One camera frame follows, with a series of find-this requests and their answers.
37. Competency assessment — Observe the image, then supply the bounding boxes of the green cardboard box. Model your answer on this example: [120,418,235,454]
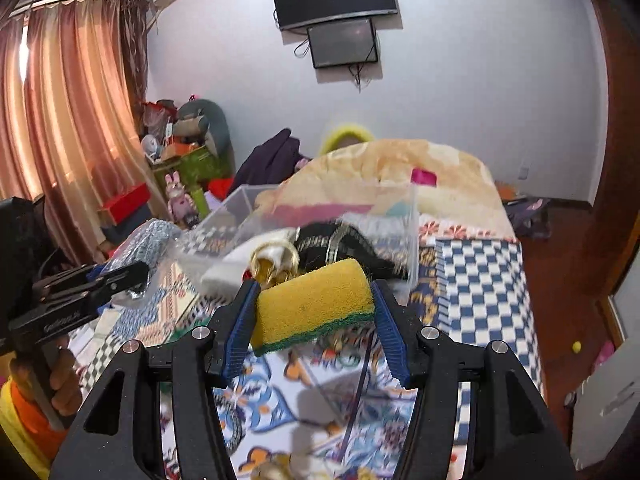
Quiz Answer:
[151,146,223,192]

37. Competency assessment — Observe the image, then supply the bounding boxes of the red box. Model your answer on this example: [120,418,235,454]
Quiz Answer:
[96,183,152,227]

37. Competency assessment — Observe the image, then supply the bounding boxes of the black hanging cables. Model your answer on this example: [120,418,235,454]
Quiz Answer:
[349,62,373,94]

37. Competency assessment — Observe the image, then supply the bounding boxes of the pink toy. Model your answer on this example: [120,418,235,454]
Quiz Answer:
[591,339,614,372]

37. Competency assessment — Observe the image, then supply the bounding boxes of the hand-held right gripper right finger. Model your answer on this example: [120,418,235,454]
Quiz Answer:
[371,279,578,480]

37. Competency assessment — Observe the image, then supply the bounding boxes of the white cloth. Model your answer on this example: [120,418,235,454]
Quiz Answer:
[200,240,296,293]

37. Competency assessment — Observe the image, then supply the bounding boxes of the yellow and green sponge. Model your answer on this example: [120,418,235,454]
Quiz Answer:
[250,258,376,358]

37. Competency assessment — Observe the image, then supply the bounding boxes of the blue white patterned bag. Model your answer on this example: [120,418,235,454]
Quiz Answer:
[106,219,182,283]

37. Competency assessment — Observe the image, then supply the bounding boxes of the dark bag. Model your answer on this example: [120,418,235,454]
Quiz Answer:
[504,197,552,240]

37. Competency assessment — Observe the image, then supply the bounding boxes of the clear plastic storage box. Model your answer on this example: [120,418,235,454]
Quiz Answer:
[174,182,421,292]

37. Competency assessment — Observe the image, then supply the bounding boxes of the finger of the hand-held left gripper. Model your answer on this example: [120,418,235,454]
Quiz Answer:
[75,261,151,312]
[32,265,109,295]

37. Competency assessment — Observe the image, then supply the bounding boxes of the grey plush toy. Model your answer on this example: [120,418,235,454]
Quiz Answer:
[176,98,232,161]

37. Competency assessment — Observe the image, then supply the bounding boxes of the dark purple garment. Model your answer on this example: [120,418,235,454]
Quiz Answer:
[231,128,307,197]

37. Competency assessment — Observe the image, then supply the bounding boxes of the white cabinet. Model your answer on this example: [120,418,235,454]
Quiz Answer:
[569,260,640,472]

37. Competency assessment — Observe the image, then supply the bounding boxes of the pink bunny doll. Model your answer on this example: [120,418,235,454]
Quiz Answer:
[164,170,199,224]

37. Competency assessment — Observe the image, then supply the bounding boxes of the peach floral blanket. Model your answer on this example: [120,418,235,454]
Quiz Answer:
[254,138,517,242]

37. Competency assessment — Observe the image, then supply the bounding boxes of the person's left forearm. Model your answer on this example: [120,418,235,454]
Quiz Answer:
[0,367,68,468]

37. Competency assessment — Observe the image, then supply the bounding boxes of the black gold striped cloth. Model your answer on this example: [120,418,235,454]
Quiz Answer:
[292,220,401,281]

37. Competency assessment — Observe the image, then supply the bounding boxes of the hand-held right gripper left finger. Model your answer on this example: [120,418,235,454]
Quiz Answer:
[47,279,262,480]

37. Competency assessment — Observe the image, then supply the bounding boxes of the patterned bed sheet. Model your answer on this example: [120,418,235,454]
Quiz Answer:
[65,210,547,480]

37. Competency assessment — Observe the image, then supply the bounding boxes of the person's left hand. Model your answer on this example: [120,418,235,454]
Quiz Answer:
[10,335,84,418]

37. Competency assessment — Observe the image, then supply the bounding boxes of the small black wall monitor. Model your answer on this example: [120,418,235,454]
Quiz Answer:
[306,17,380,70]

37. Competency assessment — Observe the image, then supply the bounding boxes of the pink orange curtains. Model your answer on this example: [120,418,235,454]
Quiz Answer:
[0,0,168,273]

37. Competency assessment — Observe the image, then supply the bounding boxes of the yellow fuzzy cushion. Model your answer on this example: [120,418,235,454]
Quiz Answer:
[319,122,377,157]

